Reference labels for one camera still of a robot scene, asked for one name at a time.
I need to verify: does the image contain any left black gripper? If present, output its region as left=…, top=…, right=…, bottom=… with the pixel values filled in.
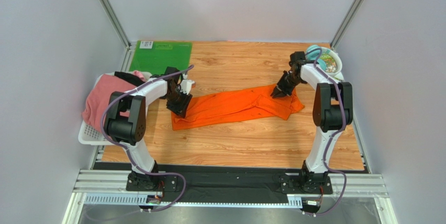
left=164, top=87, right=193, bottom=118

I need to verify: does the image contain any orange t shirt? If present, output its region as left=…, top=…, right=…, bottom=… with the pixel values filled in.
left=171, top=84, right=305, bottom=131

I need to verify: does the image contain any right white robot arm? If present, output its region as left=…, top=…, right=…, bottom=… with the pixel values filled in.
left=271, top=51, right=353, bottom=194

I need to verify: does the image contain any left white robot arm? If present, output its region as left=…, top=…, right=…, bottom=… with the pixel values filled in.
left=101, top=66, right=195, bottom=191

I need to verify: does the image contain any green cutting mat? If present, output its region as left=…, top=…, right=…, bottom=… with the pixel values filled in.
left=129, top=40, right=193, bottom=74

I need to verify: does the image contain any black t shirt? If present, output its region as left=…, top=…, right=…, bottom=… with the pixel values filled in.
left=114, top=72, right=146, bottom=87

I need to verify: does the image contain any colourful book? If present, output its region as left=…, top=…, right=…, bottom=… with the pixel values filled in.
left=320, top=47, right=344, bottom=82

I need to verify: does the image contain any pink t shirt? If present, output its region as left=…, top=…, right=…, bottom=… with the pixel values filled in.
left=82, top=71, right=147, bottom=131

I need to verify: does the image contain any white plastic basket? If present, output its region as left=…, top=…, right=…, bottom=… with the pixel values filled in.
left=78, top=72, right=151, bottom=145

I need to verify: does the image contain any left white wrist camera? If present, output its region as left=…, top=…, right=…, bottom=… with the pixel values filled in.
left=180, top=79, right=196, bottom=94

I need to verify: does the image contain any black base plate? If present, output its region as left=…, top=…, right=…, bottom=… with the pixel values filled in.
left=93, top=162, right=344, bottom=204

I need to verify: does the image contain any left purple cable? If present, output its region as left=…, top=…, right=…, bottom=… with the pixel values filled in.
left=100, top=64, right=195, bottom=214

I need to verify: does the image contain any purple cable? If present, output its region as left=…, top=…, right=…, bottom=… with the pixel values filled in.
left=301, top=47, right=348, bottom=217
left=100, top=64, right=195, bottom=214

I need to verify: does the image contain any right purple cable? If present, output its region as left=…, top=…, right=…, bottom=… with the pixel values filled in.
left=301, top=47, right=348, bottom=217

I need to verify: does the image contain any aluminium frame rail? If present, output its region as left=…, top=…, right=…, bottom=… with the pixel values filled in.
left=63, top=163, right=397, bottom=223

